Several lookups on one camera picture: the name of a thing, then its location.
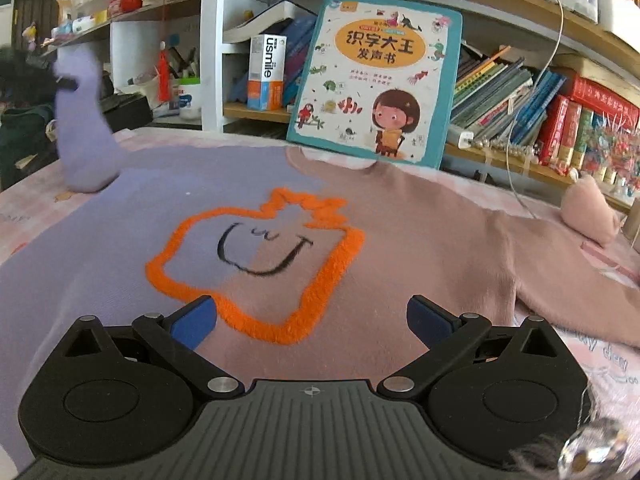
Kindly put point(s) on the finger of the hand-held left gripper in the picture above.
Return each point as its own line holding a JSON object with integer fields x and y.
{"x": 67, "y": 84}

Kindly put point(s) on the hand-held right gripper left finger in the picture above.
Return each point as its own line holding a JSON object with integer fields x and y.
{"x": 192, "y": 322}

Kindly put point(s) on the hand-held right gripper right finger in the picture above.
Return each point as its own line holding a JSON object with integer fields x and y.
{"x": 430, "y": 321}

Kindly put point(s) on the purple and pink sweater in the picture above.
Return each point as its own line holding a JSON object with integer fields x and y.
{"x": 400, "y": 240}

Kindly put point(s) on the black box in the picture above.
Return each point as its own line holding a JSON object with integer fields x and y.
{"x": 127, "y": 110}

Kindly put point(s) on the red tassel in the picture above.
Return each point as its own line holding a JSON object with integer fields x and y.
{"x": 164, "y": 80}

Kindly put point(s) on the pens in holder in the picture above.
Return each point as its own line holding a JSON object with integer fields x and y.
{"x": 182, "y": 67}

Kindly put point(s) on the white jar with green lid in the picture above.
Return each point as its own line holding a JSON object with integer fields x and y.
{"x": 190, "y": 102}

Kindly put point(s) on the white and wood bookshelf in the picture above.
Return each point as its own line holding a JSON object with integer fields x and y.
{"x": 212, "y": 60}

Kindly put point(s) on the white plug adapter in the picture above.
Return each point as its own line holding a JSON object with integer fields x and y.
{"x": 460, "y": 140}

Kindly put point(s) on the pink plush toy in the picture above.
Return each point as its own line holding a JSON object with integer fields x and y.
{"x": 590, "y": 210}

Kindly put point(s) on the grey fuzzy cuff with crystal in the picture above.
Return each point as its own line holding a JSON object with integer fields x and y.
{"x": 575, "y": 452}

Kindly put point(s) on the white and orange carton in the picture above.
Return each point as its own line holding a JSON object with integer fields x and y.
{"x": 265, "y": 75}

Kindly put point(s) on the open white book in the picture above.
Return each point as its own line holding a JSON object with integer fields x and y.
{"x": 260, "y": 22}

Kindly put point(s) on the row of thick red dictionaries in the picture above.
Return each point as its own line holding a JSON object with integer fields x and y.
{"x": 555, "y": 130}

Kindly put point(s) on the blue leaning books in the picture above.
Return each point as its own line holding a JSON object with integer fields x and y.
{"x": 300, "y": 50}

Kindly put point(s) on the row of thin picture books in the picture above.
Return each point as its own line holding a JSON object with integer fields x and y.
{"x": 500, "y": 95}

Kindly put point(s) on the teal children's picture book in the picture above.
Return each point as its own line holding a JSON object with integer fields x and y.
{"x": 370, "y": 85}

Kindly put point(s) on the colourful bead ornament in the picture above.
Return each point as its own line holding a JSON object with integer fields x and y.
{"x": 615, "y": 150}

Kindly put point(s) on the white storage box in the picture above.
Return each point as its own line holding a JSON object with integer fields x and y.
{"x": 620, "y": 10}

